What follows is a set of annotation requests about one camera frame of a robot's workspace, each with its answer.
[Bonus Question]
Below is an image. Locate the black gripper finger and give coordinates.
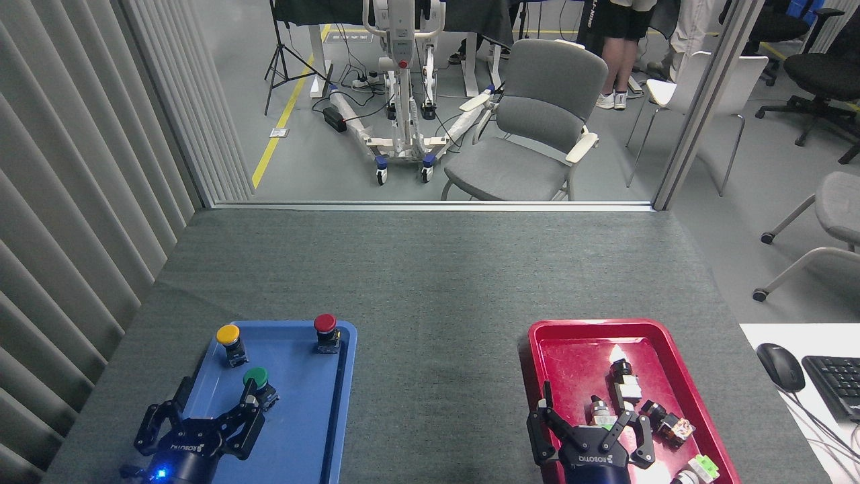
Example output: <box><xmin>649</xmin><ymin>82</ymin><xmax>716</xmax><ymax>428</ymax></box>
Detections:
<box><xmin>526</xmin><ymin>380</ymin><xmax>573</xmax><ymax>467</ymax></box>
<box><xmin>134</xmin><ymin>375</ymin><xmax>196</xmax><ymax>458</ymax></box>
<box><xmin>600</xmin><ymin>406</ymin><xmax>656</xmax><ymax>470</ymax></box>
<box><xmin>214</xmin><ymin>378</ymin><xmax>267</xmax><ymax>462</ymax></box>

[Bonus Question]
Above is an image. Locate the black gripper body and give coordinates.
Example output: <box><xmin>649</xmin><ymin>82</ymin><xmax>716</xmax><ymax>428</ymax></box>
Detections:
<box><xmin>121</xmin><ymin>417</ymin><xmax>228</xmax><ymax>484</ymax></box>
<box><xmin>559</xmin><ymin>425</ymin><xmax>634</xmax><ymax>484</ymax></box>

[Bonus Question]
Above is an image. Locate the green push button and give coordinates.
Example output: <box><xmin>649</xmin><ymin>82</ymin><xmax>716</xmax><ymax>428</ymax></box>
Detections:
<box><xmin>243</xmin><ymin>366</ymin><xmax>280</xmax><ymax>412</ymax></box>

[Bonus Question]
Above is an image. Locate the yellow push button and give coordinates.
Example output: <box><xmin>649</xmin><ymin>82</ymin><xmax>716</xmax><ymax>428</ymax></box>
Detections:
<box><xmin>216</xmin><ymin>325</ymin><xmax>249</xmax><ymax>368</ymax></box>

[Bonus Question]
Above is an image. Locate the red push button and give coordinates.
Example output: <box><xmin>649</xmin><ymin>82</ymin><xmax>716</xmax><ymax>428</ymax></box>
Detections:
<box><xmin>313</xmin><ymin>313</ymin><xmax>341</xmax><ymax>355</ymax></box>

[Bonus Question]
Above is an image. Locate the blue plastic tray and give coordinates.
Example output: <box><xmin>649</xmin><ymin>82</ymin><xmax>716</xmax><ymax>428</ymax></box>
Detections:
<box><xmin>153</xmin><ymin>320</ymin><xmax>358</xmax><ymax>484</ymax></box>

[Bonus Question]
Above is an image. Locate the red plastic tray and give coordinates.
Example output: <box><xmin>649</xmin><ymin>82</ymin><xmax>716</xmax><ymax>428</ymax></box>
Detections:
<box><xmin>527</xmin><ymin>319</ymin><xmax>741</xmax><ymax>484</ymax></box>

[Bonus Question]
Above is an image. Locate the black computer mouse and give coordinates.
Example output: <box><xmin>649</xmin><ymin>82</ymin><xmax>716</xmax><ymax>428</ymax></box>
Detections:
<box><xmin>757</xmin><ymin>343</ymin><xmax>806</xmax><ymax>393</ymax></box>

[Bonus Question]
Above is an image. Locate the white desk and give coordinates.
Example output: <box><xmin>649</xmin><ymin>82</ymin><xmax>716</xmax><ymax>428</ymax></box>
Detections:
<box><xmin>739</xmin><ymin>323</ymin><xmax>860</xmax><ymax>484</ymax></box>

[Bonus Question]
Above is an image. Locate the black keyboard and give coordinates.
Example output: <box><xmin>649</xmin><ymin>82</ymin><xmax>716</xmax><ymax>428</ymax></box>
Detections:
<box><xmin>802</xmin><ymin>355</ymin><xmax>860</xmax><ymax>424</ymax></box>

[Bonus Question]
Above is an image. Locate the grey chair on castors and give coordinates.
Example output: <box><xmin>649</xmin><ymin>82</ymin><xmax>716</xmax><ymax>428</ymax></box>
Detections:
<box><xmin>752</xmin><ymin>171</ymin><xmax>860</xmax><ymax>303</ymax></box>

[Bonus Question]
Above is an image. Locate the grey padded armchair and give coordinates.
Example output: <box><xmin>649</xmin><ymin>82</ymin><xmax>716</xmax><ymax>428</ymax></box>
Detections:
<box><xmin>440</xmin><ymin>38</ymin><xmax>609</xmax><ymax>202</ymax></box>

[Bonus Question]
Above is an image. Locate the black tripod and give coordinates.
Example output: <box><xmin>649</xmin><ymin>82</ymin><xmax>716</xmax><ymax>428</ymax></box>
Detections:
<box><xmin>263</xmin><ymin>0</ymin><xmax>331</xmax><ymax>116</ymax></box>

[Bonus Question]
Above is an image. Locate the white plastic chair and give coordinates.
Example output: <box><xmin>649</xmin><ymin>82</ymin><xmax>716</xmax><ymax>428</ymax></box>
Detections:
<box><xmin>626</xmin><ymin>51</ymin><xmax>769</xmax><ymax>198</ymax></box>

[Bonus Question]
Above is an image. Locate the white stand on wheels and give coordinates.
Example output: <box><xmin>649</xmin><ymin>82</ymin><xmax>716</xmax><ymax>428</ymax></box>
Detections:
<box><xmin>328</xmin><ymin>0</ymin><xmax>499</xmax><ymax>186</ymax></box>

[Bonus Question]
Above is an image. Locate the person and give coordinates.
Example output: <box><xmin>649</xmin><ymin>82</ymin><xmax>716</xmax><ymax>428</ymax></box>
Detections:
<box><xmin>646</xmin><ymin>0</ymin><xmax>717</xmax><ymax>83</ymax></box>
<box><xmin>594</xmin><ymin>0</ymin><xmax>658</xmax><ymax>111</ymax></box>

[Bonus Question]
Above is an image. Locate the black office chair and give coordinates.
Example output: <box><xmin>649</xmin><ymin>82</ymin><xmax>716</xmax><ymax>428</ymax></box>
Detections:
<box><xmin>719</xmin><ymin>0</ymin><xmax>846</xmax><ymax>87</ymax></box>
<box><xmin>755</xmin><ymin>26</ymin><xmax>860</xmax><ymax>165</ymax></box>

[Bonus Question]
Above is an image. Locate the black and orange switch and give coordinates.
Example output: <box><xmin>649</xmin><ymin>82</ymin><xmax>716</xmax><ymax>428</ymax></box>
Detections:
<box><xmin>639</xmin><ymin>400</ymin><xmax>696</xmax><ymax>444</ymax></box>

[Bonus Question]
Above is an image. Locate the silver-tipped switch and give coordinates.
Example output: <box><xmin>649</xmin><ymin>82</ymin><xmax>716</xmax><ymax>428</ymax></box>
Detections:
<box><xmin>589</xmin><ymin>395</ymin><xmax>616</xmax><ymax>431</ymax></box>

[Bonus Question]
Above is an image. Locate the black and white switch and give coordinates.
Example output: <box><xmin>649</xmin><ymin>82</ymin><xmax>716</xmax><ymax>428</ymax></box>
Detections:
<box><xmin>609</xmin><ymin>359</ymin><xmax>644</xmax><ymax>408</ymax></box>

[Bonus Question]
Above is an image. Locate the green and white switch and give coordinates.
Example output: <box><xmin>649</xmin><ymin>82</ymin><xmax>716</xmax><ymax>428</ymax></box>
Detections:
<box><xmin>671</xmin><ymin>454</ymin><xmax>721</xmax><ymax>484</ymax></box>

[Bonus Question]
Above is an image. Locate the black mouse cable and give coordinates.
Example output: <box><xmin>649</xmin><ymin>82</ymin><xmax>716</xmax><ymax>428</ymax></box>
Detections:
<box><xmin>783</xmin><ymin>390</ymin><xmax>860</xmax><ymax>468</ymax></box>

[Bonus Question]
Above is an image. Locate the silver frame rail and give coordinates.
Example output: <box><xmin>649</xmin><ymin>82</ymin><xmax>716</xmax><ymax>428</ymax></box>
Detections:
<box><xmin>206</xmin><ymin>200</ymin><xmax>655</xmax><ymax>214</ymax></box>

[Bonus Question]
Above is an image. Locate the silver frame post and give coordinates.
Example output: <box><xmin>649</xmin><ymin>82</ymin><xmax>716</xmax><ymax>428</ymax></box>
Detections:
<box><xmin>652</xmin><ymin>0</ymin><xmax>767</xmax><ymax>212</ymax></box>

